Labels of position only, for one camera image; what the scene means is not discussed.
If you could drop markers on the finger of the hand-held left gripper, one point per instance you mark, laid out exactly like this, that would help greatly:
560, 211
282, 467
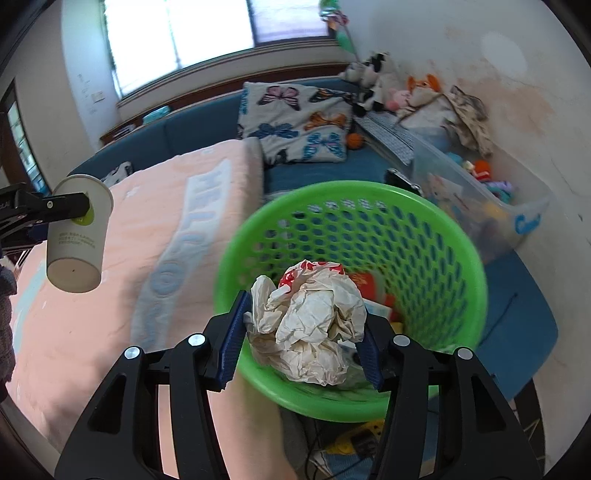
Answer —
60, 203

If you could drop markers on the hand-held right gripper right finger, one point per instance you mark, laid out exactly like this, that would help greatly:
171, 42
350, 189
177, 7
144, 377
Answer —
371, 369

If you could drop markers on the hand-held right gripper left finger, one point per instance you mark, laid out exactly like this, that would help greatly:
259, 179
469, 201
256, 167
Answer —
231, 341

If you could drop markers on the white paper cup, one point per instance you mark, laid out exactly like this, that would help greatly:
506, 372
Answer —
74, 249

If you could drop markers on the white paper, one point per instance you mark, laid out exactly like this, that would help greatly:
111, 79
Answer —
304, 323

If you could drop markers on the red printed cup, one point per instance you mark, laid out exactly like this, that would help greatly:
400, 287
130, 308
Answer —
369, 284

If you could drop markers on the green plastic basket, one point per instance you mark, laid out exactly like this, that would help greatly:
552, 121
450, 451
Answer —
369, 221

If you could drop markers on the small patterned cushion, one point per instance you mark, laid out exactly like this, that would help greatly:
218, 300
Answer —
117, 173

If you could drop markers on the pink blanket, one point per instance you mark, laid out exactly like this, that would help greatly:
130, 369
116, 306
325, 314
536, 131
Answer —
138, 207

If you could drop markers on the yellow plastic object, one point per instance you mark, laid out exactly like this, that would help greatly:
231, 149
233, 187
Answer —
351, 445

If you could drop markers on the teal object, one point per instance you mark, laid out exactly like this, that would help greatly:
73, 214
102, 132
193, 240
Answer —
157, 114

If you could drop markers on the blue sofa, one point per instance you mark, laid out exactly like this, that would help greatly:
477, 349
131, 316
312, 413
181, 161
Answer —
194, 129

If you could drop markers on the small black device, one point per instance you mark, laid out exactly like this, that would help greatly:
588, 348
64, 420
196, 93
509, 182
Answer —
401, 180

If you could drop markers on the window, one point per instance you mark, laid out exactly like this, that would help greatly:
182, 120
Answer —
184, 32

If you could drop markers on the purple toy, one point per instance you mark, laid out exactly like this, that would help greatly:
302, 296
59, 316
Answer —
501, 190

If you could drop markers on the clear plastic storage bin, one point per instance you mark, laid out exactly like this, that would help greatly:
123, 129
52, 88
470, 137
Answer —
521, 203

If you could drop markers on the orange knit toy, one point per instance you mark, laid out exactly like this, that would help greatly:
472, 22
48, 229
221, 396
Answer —
482, 170

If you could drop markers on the small orange ball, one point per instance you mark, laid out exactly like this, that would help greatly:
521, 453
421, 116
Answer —
355, 141

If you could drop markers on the butterfly print pillow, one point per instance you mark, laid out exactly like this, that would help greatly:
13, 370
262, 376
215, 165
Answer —
295, 120

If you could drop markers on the grey patterned mat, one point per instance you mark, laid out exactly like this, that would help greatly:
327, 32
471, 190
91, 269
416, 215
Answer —
392, 136

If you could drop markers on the white cloth bag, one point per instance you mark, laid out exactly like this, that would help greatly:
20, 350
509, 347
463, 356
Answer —
427, 115

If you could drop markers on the beige floral cloth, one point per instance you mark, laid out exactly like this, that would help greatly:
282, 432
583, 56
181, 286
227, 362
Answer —
473, 120

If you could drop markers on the black and white cow plush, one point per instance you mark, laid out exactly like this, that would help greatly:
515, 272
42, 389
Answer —
369, 99
378, 64

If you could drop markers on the pink pig plush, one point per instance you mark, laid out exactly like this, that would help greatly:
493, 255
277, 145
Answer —
399, 99

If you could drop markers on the orange fox plush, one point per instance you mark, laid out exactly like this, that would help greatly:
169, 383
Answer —
422, 90

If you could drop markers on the grey and white plush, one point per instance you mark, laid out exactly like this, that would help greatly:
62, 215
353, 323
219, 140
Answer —
355, 71

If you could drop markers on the colourful pinwheel decoration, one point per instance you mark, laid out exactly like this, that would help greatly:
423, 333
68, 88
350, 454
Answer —
334, 18

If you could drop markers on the white wall switch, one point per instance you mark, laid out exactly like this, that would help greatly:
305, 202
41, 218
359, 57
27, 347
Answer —
97, 97

